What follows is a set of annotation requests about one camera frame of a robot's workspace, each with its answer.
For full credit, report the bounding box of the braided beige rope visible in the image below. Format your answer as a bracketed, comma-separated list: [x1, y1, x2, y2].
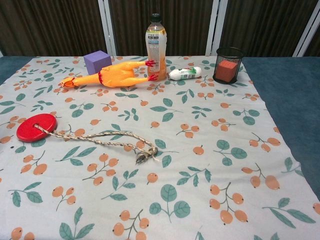
[34, 124, 159, 166]

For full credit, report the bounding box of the red wooden disc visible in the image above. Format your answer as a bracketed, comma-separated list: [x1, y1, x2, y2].
[16, 113, 59, 144]

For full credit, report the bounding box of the floral print tablecloth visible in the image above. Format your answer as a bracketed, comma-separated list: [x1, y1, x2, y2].
[0, 55, 320, 240]

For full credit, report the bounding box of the small white green bottle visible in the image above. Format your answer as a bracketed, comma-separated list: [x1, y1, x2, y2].
[167, 66, 202, 81]

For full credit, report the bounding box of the yellow rubber chicken toy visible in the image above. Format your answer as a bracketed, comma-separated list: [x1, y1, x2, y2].
[58, 59, 159, 89]

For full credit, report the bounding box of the orange drink plastic bottle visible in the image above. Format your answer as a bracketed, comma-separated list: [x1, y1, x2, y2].
[145, 13, 168, 81]

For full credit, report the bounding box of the orange foam cube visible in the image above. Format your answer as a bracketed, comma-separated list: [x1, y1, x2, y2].
[215, 59, 238, 83]

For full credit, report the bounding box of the purple foam cube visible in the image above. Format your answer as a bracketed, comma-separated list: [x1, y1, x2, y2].
[83, 50, 112, 75]

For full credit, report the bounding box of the black mesh pen holder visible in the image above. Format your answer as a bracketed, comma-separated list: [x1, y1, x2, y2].
[212, 46, 244, 84]

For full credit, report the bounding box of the white folding screen frame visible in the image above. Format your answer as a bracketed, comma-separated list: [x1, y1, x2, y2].
[97, 0, 119, 57]

